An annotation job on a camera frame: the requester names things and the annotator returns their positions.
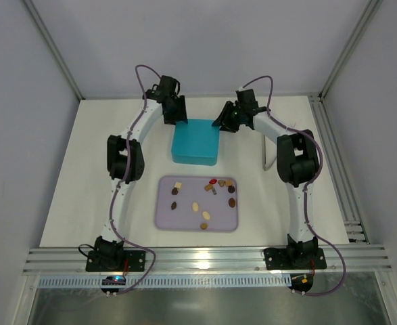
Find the brown leaf chocolate right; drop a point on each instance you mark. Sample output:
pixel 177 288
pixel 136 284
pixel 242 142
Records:
pixel 232 202

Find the white swirl oval chocolate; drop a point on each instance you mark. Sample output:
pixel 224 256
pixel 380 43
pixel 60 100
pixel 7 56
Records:
pixel 195 207

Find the purple tray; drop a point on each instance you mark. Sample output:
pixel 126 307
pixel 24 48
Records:
pixel 183 218

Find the teal box lid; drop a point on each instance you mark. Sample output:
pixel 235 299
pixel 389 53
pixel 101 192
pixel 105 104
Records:
pixel 197 133

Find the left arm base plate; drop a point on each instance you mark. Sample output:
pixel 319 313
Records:
pixel 134 260

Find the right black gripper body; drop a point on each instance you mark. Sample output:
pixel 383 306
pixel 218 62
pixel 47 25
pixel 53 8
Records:
pixel 236 116

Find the cream oval chocolate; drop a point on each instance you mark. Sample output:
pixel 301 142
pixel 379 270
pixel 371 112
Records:
pixel 206 215

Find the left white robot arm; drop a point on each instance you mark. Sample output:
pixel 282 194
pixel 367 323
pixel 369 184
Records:
pixel 125 165

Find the aluminium frame rail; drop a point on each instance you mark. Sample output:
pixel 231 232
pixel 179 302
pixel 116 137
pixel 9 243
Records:
pixel 357 257

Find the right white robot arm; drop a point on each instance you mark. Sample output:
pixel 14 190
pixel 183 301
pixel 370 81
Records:
pixel 298 161

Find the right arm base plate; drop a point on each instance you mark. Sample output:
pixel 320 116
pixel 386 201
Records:
pixel 280 259

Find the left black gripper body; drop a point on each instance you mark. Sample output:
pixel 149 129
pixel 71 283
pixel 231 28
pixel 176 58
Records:
pixel 174 105

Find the teal chocolate box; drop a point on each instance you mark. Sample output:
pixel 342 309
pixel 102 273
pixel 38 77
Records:
pixel 194 157

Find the slotted cable duct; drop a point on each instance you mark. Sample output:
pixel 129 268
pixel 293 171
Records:
pixel 166 281

